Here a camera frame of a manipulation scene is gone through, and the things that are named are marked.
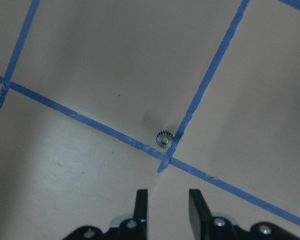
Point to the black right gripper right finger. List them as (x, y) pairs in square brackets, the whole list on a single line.
[(199, 214)]

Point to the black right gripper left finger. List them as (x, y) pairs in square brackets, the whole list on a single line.
[(140, 213)]

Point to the black small gear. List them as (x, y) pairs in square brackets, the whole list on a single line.
[(164, 139)]

